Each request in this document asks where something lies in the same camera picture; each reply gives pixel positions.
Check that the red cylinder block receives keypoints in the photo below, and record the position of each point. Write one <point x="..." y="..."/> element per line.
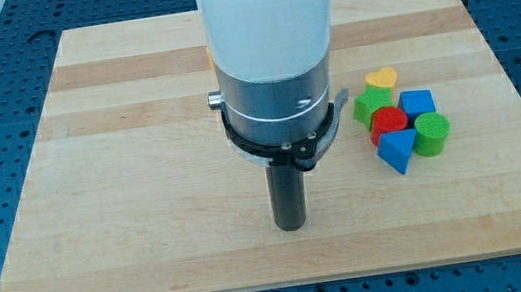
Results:
<point x="385" y="120"/>

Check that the green star block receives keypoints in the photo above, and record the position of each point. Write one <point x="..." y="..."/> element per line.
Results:
<point x="372" y="99"/>

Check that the blue cube block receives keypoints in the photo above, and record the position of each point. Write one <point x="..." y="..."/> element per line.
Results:
<point x="415" y="103"/>

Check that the black cylindrical pointer tool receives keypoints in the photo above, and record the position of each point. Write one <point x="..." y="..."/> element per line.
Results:
<point x="286" y="187"/>

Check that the blue triangle block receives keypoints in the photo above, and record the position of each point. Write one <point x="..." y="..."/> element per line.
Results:
<point x="395" y="148"/>

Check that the yellow heart block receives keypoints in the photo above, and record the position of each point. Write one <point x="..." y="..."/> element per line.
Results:
<point x="383" y="78"/>

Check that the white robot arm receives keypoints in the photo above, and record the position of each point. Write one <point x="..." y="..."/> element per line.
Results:
<point x="272" y="66"/>

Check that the wooden board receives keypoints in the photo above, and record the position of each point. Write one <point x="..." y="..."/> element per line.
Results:
<point x="132" y="185"/>

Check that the green cylinder block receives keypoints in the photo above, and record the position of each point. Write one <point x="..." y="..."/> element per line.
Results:
<point x="432" y="131"/>

